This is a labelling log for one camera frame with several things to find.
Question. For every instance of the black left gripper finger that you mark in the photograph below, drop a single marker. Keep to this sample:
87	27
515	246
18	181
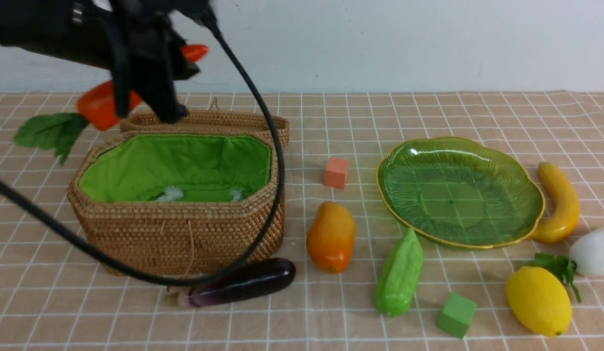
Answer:
155	86

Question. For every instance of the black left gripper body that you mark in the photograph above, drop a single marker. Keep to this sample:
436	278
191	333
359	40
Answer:
113	34

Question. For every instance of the orange carrot with leaves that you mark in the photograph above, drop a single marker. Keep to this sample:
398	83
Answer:
60	131

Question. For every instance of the purple eggplant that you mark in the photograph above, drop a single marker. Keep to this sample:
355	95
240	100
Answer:
253	280

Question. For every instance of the orange mango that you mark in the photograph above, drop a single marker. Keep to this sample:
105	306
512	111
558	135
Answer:
331	240

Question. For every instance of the green chayote gourd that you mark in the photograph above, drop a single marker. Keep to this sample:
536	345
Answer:
400	275

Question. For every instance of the yellow banana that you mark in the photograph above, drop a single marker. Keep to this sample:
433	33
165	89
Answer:
566	213

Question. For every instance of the yellow lemon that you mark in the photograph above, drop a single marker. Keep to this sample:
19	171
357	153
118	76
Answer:
539	301

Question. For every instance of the white radish with leaves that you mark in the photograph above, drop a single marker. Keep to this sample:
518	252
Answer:
585	257

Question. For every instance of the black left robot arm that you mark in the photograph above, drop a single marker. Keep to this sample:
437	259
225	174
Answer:
46	27

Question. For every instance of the woven wicker basket lid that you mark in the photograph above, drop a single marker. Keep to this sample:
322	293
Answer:
210	121

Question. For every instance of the woven wicker basket green lining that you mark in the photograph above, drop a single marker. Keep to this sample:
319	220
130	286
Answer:
171	203

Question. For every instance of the orange foam cube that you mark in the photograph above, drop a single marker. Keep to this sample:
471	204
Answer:
336	172

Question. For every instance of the beige checkered tablecloth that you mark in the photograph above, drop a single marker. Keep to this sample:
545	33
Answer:
53	298

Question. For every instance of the green glass leaf plate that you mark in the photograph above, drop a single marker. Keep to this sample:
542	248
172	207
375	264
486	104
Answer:
456	192

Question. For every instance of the green foam cube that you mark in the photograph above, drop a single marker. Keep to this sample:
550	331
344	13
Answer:
457	315

